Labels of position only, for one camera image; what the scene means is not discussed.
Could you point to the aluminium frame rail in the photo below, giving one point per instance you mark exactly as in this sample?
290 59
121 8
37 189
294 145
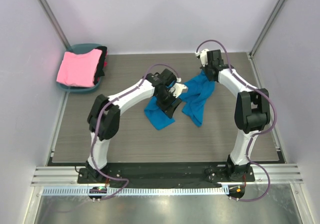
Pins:
66 176

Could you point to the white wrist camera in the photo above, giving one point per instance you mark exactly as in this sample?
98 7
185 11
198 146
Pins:
202 55
177 88

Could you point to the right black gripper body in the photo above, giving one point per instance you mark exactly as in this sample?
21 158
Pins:
211 74

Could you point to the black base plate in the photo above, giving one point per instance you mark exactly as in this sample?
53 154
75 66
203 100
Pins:
176 175

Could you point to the black and red folded clothes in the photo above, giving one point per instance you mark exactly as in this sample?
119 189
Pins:
101 64

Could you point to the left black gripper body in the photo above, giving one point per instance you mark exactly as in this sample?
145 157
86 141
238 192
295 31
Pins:
167 104

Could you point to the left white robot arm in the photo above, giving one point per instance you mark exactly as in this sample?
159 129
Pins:
105 114

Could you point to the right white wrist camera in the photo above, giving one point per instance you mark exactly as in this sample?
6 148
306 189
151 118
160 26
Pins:
202 55

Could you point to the teal plastic basin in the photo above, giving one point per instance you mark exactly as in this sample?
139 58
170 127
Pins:
81 49

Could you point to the pink folded t shirt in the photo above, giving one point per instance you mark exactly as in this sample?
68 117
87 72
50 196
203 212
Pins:
78 70

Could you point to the blue t shirt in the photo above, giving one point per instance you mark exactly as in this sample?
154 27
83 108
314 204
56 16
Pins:
199 90

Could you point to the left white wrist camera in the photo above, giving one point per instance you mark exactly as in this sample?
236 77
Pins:
177 88

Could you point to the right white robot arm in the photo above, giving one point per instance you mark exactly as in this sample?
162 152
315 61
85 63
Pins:
251 115

